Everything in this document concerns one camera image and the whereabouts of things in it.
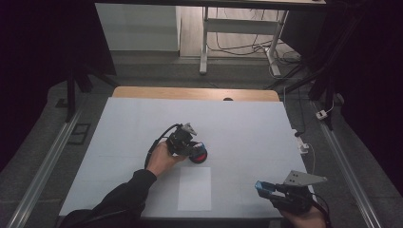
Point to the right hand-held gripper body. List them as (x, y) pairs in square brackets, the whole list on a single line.
[(294, 196)]

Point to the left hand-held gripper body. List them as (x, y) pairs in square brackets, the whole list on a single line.
[(180, 142)]

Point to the round red ink pad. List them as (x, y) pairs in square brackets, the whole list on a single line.
[(199, 156)]

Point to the person's left hand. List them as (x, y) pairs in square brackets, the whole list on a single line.
[(161, 160)]

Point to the person's right hand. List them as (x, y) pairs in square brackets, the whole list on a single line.
[(305, 220)]

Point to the white paper sheet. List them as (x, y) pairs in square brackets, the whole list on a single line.
[(194, 190)]

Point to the wooden table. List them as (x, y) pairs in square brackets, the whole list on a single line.
[(190, 93)]

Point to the white power adapter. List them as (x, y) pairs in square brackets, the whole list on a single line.
[(322, 114)]

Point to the black tripod stand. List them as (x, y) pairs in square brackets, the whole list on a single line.
[(320, 79), (71, 91)]

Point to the white cabinet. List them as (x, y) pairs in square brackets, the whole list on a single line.
[(136, 27)]

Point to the black curtain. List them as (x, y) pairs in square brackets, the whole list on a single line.
[(374, 79), (38, 47)]

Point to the aluminium rail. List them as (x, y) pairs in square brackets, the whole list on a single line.
[(348, 174), (44, 171)]

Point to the black floor frame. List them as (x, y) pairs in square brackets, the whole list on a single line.
[(79, 134)]

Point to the white desk frame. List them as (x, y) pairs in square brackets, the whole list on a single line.
[(240, 26)]

